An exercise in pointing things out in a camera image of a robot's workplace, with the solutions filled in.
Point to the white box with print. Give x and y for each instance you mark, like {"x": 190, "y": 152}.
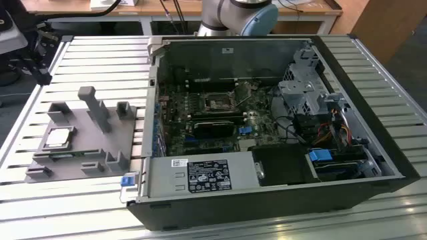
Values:
{"x": 129, "y": 2}

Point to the metal locking lever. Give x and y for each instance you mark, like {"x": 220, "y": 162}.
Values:
{"x": 246, "y": 100}

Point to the black graphics card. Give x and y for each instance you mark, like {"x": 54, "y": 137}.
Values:
{"x": 214, "y": 130}

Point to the blue disk carrier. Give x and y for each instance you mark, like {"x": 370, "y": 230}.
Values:
{"x": 321, "y": 155}

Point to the black open PC case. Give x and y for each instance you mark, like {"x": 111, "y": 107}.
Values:
{"x": 234, "y": 212}

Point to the black plastic shroud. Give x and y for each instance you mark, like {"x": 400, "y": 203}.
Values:
{"x": 284, "y": 165}

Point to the blue board connector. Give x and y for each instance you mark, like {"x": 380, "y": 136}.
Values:
{"x": 245, "y": 130}

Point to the silver chipset heatsink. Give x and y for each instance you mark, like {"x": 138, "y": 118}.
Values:
{"x": 248, "y": 144}

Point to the silver square CPU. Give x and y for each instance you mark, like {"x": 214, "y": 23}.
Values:
{"x": 59, "y": 138}

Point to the blue case latch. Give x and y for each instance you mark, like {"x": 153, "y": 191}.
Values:
{"x": 129, "y": 181}

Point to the silver metal drive cage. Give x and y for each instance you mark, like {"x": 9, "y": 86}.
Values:
{"x": 294, "y": 87}

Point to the silver power supply unit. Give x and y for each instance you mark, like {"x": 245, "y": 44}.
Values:
{"x": 167, "y": 175}

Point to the wooden cabinet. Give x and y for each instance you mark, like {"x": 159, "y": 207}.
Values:
{"x": 384, "y": 25}

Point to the CPU socket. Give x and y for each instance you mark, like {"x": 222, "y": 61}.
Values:
{"x": 218, "y": 103}

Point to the grey parts rack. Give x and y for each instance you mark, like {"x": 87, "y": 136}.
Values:
{"x": 87, "y": 140}

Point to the green RAM stick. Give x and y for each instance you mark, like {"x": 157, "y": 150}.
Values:
{"x": 62, "y": 156}

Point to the white paper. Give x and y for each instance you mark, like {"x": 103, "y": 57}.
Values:
{"x": 301, "y": 3}

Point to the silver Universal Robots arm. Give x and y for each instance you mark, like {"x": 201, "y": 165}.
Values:
{"x": 221, "y": 15}

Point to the green motherboard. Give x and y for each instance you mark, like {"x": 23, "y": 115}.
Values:
{"x": 261, "y": 117}

